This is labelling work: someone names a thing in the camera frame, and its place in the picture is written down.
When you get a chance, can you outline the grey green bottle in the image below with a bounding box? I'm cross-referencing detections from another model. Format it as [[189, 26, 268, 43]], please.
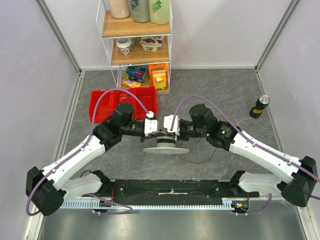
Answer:
[[128, 0, 150, 23]]

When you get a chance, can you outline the white perforated spool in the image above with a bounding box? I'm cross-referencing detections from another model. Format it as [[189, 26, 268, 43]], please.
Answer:
[[142, 136, 190, 155]]

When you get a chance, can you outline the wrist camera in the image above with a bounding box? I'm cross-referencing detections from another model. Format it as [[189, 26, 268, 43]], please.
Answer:
[[144, 118, 159, 136], [163, 115, 180, 136]]

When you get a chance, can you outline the yellow candy pack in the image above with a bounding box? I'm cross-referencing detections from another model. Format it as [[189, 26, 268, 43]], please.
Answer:
[[121, 77, 141, 88]]

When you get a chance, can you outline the thin brown cable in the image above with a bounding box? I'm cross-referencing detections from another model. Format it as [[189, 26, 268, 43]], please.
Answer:
[[178, 146, 217, 164]]

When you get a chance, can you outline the orange yellow sponge box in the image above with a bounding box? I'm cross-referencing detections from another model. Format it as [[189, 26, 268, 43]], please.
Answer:
[[148, 63, 169, 91]]

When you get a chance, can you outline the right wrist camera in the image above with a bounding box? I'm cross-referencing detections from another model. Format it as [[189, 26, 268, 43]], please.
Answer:
[[163, 115, 180, 136]]

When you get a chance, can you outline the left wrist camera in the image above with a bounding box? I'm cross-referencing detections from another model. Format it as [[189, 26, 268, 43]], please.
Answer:
[[144, 118, 159, 136]]

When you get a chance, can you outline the black yellow can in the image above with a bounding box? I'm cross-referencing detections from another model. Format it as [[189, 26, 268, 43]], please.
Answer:
[[249, 95, 271, 119]]

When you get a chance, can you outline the white wire wooden shelf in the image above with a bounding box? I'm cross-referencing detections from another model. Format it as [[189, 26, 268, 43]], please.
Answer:
[[95, 0, 173, 94]]

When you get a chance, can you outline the grey cable duct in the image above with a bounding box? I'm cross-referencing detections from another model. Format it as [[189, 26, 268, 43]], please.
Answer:
[[60, 197, 245, 211]]

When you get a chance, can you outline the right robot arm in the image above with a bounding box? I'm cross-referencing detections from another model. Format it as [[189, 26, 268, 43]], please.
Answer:
[[167, 104, 318, 207]]

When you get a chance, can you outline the blue green sponge pack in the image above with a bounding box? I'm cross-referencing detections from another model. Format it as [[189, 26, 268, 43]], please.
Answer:
[[125, 66, 147, 83]]

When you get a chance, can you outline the purple cable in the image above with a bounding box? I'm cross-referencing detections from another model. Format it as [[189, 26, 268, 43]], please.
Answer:
[[25, 88, 156, 217], [168, 95, 320, 216]]

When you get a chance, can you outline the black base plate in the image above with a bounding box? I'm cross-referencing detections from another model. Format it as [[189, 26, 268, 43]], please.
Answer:
[[96, 179, 260, 206]]

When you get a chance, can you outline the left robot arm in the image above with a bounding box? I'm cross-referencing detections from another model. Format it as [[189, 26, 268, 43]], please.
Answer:
[[25, 102, 159, 216]]

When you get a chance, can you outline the white pudding cup pack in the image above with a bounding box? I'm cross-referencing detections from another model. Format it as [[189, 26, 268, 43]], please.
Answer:
[[139, 35, 164, 52]]

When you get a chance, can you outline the white paper cup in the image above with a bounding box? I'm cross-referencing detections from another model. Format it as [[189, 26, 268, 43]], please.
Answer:
[[116, 37, 132, 56]]

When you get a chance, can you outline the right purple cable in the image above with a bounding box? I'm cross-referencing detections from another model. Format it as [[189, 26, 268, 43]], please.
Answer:
[[168, 95, 320, 216]]

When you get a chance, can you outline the beige bottle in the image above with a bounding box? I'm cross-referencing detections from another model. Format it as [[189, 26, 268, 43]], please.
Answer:
[[108, 0, 131, 19]]

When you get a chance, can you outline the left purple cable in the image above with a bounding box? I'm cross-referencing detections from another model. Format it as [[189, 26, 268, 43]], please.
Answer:
[[25, 88, 156, 217]]

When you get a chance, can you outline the light green bottle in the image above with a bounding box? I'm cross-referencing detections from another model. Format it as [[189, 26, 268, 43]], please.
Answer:
[[148, 0, 170, 25]]

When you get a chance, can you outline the thin red wire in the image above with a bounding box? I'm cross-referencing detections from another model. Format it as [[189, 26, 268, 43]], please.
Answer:
[[112, 87, 133, 106]]

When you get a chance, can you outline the red compartment bin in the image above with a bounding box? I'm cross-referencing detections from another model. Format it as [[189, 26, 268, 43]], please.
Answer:
[[88, 86, 158, 123]]

